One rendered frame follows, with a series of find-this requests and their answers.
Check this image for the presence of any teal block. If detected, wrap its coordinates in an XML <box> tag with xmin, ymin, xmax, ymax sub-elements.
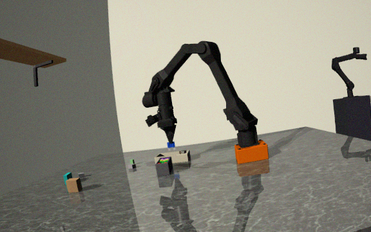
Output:
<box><xmin>63</xmin><ymin>172</ymin><xmax>72</xmax><ymax>185</ymax></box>

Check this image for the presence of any blue fuse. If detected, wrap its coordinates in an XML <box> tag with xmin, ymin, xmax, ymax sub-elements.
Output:
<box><xmin>167</xmin><ymin>142</ymin><xmax>175</xmax><ymax>151</ymax></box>

